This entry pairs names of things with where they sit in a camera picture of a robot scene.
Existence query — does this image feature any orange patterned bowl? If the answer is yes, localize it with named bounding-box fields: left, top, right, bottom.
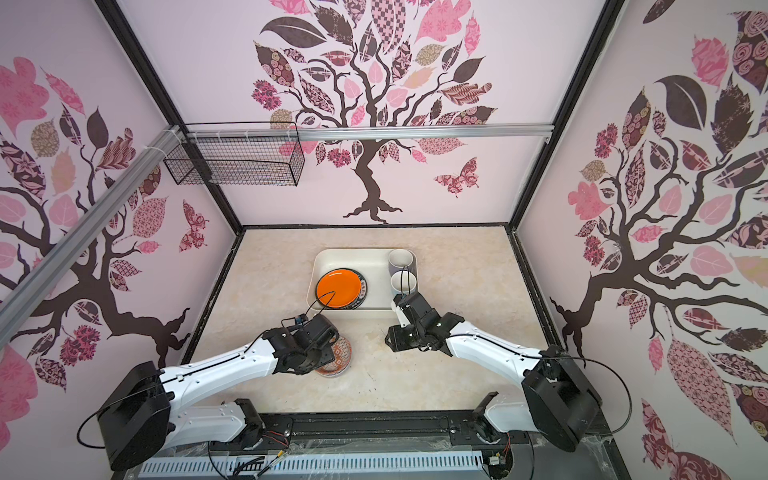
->
left=316, top=336, right=352, bottom=378

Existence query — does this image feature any light blue ceramic mug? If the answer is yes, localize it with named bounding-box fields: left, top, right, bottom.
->
left=390, top=269, right=418, bottom=296

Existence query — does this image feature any purple ceramic mug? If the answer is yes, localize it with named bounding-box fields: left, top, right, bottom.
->
left=387, top=249, right=416, bottom=274

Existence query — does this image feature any black round plate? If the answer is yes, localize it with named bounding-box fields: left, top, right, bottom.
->
left=316, top=268, right=368, bottom=311

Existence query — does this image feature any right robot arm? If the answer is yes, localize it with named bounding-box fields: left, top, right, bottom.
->
left=385, top=293, right=602, bottom=452

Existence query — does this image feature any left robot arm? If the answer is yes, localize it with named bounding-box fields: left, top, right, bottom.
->
left=95, top=314, right=340, bottom=472

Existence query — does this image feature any white plastic bin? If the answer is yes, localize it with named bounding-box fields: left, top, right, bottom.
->
left=307, top=248, right=405, bottom=319

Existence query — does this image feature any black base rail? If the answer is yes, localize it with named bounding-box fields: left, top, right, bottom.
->
left=115, top=410, right=629, bottom=479

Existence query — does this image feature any white vented cable duct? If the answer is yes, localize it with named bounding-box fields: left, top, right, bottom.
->
left=131, top=451, right=487, bottom=479

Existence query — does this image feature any black wire basket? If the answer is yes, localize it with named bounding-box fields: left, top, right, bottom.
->
left=164, top=120, right=305, bottom=187

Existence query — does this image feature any aluminium rail back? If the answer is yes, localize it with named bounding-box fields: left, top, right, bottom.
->
left=186, top=123, right=554, bottom=141

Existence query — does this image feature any aluminium rail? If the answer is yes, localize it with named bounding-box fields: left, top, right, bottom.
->
left=1, top=125, right=182, bottom=345
left=186, top=123, right=554, bottom=141

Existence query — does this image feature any aluminium rail left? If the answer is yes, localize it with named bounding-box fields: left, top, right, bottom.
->
left=1, top=125, right=182, bottom=345

